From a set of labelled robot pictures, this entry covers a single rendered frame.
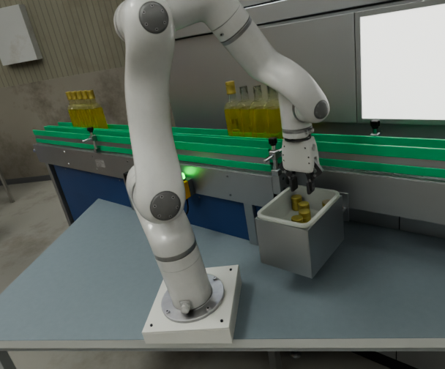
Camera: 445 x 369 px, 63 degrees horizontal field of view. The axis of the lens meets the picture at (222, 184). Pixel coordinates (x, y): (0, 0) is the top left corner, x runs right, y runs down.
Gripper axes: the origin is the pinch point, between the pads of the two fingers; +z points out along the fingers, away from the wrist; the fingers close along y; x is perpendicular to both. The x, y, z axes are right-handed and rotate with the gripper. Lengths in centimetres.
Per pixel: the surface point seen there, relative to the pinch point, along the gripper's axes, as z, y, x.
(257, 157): -6.1, 18.3, -3.7
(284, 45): -38, 20, -29
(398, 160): -4.9, -22.8, -14.5
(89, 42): -58, 359, -157
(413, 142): -8.0, -24.5, -21.6
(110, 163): 5, 107, 0
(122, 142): -7, 94, -2
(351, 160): -3.7, -9.4, -14.2
